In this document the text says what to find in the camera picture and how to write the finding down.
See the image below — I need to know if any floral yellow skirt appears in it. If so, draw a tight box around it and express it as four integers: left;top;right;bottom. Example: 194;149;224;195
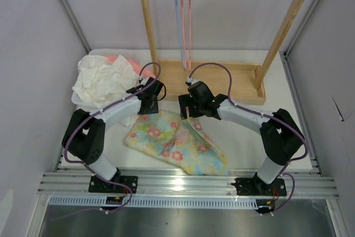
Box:
124;111;228;175

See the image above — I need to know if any blue wire hanger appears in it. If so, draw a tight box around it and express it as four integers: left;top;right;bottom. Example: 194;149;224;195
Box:
174;0;186;70

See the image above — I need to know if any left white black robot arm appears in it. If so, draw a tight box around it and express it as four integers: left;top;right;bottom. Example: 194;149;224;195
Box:
62;77;166;193

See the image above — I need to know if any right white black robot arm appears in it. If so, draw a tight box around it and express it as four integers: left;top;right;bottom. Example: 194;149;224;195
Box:
178;78;309;195

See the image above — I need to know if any pink garment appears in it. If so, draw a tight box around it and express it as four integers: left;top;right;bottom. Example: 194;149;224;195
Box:
106;55;156;78

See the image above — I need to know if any wooden clothes rack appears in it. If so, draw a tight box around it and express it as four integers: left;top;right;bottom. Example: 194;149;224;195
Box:
136;0;315;106

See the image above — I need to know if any white crumpled garment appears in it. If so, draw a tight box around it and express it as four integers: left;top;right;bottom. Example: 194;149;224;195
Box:
72;54;139;127

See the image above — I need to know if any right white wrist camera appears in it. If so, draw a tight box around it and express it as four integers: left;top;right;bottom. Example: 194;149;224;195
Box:
185;77;200;87

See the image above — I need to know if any aluminium mounting rail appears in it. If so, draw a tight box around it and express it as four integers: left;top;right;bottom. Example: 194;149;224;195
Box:
38;168;339;199

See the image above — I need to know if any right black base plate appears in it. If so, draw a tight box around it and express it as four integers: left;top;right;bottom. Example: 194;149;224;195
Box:
231;177;287;196

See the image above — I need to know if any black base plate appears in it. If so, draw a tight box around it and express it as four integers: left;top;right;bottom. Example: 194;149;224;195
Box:
88;175;138;194
231;177;287;196

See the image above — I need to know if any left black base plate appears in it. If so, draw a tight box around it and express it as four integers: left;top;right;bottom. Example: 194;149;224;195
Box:
88;175;138;194

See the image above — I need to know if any slotted cable duct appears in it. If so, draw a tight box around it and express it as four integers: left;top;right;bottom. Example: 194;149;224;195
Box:
49;195;271;210

